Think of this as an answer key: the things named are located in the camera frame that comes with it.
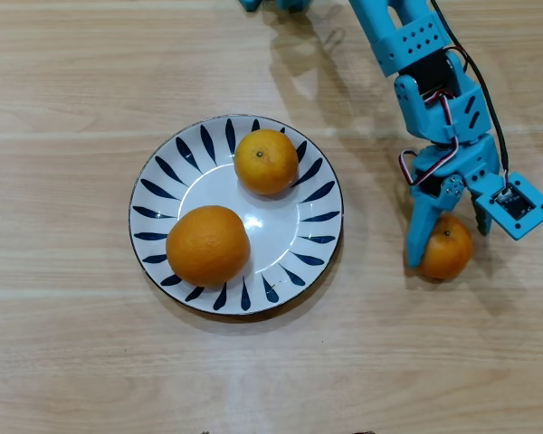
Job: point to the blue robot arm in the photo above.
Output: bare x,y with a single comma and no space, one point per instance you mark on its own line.
402,40

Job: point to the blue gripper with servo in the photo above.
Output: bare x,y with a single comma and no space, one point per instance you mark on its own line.
476,166

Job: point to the white plate blue petal pattern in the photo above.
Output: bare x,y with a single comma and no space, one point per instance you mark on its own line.
280,226

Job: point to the small deep orange mandarin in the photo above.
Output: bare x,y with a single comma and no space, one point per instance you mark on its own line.
448,253

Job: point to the large orange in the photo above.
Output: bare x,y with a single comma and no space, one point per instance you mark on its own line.
208,246

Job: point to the small yellowish orange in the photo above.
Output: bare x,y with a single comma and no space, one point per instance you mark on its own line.
266,163

